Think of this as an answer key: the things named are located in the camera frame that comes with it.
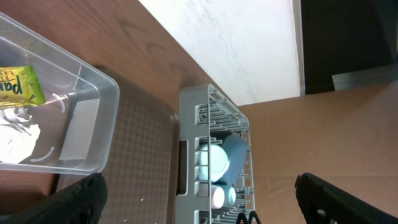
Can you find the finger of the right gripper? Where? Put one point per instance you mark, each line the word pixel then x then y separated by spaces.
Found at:
pixel 243 219

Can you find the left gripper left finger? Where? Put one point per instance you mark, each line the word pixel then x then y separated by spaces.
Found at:
pixel 80 203

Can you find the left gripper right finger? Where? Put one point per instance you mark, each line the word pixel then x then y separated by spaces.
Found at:
pixel 322 202

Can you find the light blue cup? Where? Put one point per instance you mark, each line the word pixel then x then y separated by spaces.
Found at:
pixel 229 195

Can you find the light blue bowl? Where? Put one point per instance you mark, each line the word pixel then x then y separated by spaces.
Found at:
pixel 213 162

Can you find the dark blue plate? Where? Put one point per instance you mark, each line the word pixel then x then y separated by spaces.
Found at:
pixel 236 150

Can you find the white napkin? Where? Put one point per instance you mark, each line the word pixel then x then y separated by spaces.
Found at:
pixel 18 135

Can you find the green snack wrapper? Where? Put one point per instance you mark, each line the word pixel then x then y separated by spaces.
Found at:
pixel 20 86

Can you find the pink cup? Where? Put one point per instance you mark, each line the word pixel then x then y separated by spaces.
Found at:
pixel 216 193

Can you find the grey dishwasher rack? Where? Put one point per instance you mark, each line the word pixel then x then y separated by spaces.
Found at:
pixel 208 117

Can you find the brown serving tray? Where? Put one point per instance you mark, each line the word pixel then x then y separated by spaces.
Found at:
pixel 141 171

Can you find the clear plastic bin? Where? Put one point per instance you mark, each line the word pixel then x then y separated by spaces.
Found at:
pixel 77 120

